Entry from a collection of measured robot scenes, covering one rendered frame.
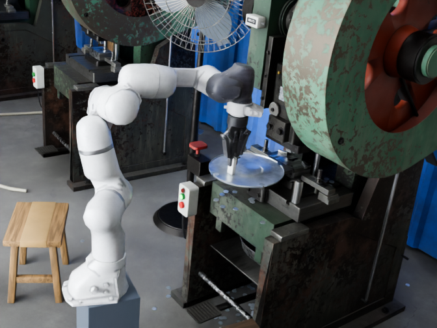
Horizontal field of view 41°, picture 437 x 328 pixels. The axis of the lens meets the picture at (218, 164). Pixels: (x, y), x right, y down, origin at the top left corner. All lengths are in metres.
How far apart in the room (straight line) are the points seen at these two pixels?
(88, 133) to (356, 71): 0.81
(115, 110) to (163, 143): 2.17
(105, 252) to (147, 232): 1.31
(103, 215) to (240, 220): 0.70
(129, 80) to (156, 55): 1.86
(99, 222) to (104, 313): 0.37
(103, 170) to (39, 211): 1.02
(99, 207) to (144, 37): 1.69
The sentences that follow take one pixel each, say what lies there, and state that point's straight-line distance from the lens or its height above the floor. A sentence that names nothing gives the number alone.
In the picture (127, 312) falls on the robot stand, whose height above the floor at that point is 0.40.
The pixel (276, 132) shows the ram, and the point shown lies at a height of 0.93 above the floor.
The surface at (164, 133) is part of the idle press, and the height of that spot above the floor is 0.28.
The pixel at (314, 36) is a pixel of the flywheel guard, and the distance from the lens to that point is 1.66.
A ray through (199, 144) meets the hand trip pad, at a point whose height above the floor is 0.76.
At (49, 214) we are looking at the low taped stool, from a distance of 2.79.
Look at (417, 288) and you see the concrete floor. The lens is 3.22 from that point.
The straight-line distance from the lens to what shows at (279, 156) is 2.40.
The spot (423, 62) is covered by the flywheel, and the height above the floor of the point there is 1.33.
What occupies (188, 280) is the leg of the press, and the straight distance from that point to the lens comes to 2.67.
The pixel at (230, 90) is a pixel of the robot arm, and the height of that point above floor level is 1.13.
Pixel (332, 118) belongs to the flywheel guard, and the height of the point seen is 1.18.
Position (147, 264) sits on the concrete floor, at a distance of 3.02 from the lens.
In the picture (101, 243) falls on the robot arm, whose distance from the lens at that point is 1.95.
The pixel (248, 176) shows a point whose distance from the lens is 2.18.
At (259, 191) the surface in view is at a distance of 2.29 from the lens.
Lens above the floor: 1.73
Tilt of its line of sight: 25 degrees down
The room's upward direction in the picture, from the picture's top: 6 degrees clockwise
